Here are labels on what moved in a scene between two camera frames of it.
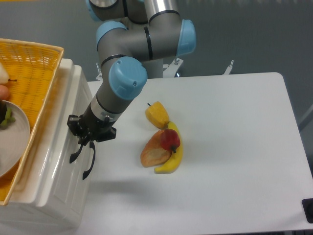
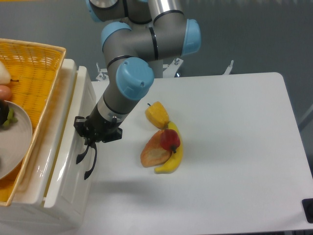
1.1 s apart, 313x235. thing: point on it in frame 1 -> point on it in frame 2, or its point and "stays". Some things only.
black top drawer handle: x=74 y=155 -> x=80 y=156
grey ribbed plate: x=14 y=140 stays
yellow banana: x=175 y=158 stays
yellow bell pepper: x=157 y=115 stays
